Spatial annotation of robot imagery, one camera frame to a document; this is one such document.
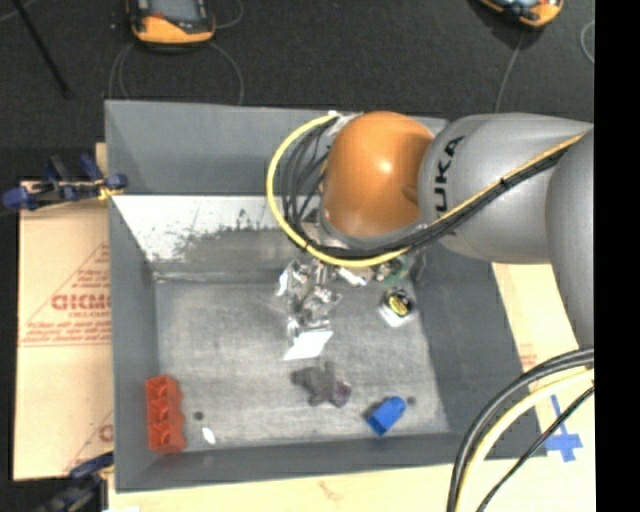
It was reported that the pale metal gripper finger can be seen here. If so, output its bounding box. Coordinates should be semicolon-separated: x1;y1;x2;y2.
305;299;335;335
285;308;307;341

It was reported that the white flat card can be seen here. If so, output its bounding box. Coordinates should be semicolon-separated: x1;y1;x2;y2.
282;329;335;362

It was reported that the grey metal bin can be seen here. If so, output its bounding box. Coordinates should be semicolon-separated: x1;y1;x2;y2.
103;99;547;491

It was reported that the grey purple toy animal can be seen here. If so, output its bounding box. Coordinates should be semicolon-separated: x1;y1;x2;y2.
290;360;353;408

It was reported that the blue plastic block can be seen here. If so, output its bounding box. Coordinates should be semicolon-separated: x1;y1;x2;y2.
365;395;408;437

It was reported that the red toy brick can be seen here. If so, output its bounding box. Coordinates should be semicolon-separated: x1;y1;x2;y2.
145;375;188;455

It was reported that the brown cardboard board red print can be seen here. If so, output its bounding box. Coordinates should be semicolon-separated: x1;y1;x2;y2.
12;179;584;481

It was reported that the black cylinder on white bracket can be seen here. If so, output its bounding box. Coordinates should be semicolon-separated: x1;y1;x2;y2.
378;284;417;328

